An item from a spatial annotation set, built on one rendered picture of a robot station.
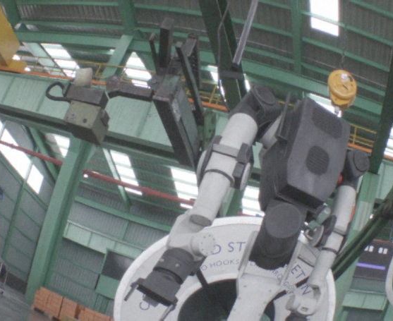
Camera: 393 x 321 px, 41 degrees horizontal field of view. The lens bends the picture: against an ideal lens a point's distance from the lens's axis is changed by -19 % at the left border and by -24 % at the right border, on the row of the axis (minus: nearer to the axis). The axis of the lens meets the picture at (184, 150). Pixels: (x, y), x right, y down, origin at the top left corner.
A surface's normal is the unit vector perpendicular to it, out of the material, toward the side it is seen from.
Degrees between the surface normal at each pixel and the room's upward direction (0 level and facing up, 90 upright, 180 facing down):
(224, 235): 90
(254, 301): 89
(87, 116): 90
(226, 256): 90
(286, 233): 81
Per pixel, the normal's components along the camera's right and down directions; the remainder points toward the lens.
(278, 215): -0.03, -0.52
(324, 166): 0.18, -0.18
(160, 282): 0.35, -0.48
